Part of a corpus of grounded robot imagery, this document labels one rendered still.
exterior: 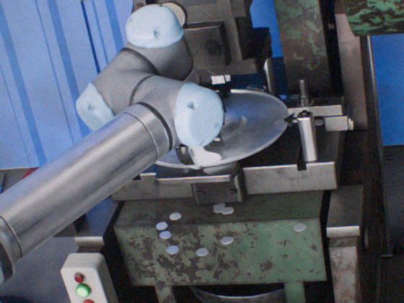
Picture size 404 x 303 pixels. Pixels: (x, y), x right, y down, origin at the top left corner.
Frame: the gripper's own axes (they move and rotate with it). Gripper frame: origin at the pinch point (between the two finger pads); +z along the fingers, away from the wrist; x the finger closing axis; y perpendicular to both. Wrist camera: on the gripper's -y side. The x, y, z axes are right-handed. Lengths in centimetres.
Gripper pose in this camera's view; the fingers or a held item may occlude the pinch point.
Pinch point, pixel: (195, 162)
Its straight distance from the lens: 149.0
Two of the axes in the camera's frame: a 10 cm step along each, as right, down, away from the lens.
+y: 9.7, -0.8, -2.3
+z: 2.3, 5.8, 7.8
